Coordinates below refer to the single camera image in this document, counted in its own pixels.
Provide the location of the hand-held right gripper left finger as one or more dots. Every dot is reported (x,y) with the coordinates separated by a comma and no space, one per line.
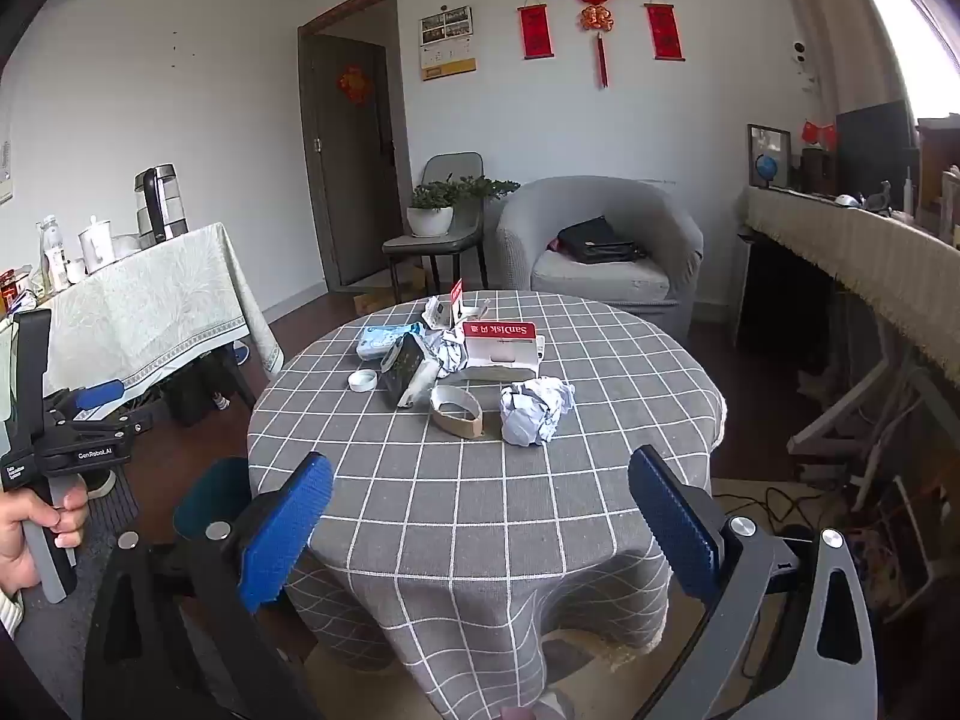
(289,532)

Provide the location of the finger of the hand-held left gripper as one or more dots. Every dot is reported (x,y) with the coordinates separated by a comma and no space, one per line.
(97,394)
(112,427)

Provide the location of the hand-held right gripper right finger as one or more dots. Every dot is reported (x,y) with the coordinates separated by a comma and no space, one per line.
(675,532)

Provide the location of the white tape roll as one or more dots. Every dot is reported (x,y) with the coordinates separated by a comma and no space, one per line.
(354,382)

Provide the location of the large white paper ball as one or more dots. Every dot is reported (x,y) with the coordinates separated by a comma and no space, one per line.
(536,412)

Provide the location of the black packet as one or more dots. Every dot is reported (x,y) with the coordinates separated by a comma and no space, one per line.
(405,364)

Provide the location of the blue white tissue packet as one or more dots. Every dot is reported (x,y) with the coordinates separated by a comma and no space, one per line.
(375,341)

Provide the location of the small white paper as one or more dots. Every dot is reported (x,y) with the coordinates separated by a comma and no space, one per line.
(450,356)

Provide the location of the red and white box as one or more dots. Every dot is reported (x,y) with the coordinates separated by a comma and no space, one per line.
(499,352)

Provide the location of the small white red carton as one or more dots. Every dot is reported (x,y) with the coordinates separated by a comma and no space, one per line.
(455,292)

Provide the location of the person's left hand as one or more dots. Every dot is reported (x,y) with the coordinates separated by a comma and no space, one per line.
(26,532)

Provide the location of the black white-soled shoe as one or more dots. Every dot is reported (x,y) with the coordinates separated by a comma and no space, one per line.
(101,481)

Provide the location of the dark ribbed floor mat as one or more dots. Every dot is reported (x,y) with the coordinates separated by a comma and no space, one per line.
(124,510)

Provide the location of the black bag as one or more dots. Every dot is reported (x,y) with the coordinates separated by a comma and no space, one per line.
(191,394)

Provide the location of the teal bin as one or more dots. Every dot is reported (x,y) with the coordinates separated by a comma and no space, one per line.
(214,487)

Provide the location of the pale green patterned tablecloth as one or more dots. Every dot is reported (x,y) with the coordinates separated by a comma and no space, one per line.
(150,300)

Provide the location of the small white cup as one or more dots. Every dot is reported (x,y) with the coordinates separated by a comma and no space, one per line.
(75,271)

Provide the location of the grey rug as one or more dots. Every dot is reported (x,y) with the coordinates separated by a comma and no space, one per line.
(90,585)

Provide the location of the dark wooden table leg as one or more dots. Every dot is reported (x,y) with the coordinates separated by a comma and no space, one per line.
(236,382)

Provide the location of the red jar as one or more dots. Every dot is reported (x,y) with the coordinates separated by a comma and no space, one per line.
(7,289)

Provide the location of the clear plastic bottle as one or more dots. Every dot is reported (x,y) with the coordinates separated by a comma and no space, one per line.
(54,259)

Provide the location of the white lidded mug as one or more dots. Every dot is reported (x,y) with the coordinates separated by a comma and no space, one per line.
(96,247)

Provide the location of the blue shoe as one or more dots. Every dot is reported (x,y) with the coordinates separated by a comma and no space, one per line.
(240,352)

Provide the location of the grey checked tablecloth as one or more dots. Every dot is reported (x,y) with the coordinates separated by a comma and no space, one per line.
(480,510)

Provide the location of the steel electric kettle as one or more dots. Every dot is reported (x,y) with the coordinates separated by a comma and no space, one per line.
(161,210)

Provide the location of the cardboard box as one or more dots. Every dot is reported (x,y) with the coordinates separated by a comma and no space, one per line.
(375,300)

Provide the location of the black cabinet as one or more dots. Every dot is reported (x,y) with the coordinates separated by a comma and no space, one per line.
(780,300)

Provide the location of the black handbag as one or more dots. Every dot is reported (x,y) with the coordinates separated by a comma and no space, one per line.
(600,240)

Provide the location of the grey armchair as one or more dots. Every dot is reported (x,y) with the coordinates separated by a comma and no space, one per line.
(517,240)

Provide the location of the grey door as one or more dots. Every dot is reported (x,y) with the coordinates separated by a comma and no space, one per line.
(352,180)

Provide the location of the beige fringed cloth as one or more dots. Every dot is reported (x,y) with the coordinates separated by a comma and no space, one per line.
(862,255)

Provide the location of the potted plant in white pot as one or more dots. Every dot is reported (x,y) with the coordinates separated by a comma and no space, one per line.
(431,221)

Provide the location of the silver round gadget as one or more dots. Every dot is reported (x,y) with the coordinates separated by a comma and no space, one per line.
(849,201)

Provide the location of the small blue globe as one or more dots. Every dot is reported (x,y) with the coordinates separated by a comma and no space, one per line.
(766,167)

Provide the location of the brown wooden box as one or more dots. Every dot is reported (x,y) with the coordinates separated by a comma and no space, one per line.
(816,172)

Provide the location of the red door decoration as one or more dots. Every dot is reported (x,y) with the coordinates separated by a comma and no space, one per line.
(354,84)

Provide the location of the grey chair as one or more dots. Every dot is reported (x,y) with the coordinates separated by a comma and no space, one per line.
(461,169)

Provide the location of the slim white bottle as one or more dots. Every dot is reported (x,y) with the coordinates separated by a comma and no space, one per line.
(909,195)

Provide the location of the small red flags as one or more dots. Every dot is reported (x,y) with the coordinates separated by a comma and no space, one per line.
(819,135)

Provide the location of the black monitor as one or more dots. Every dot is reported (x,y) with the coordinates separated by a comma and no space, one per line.
(874,150)

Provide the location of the wooden bookshelf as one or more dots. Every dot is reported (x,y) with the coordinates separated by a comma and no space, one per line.
(941,180)

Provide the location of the beige curtain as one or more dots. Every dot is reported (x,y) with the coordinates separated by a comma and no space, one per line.
(832,15)

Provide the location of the white desk frame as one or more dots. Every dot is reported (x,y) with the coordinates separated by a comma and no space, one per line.
(847,409)

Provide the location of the dark picture frame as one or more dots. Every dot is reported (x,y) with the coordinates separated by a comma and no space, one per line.
(784,139)

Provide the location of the wall calendar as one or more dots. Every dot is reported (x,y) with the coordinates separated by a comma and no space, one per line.
(448,45)

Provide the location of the white security camera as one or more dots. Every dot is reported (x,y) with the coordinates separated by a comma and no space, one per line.
(801,52)

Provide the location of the red wall scroll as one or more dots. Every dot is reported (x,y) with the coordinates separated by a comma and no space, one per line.
(536,30)
(664,30)

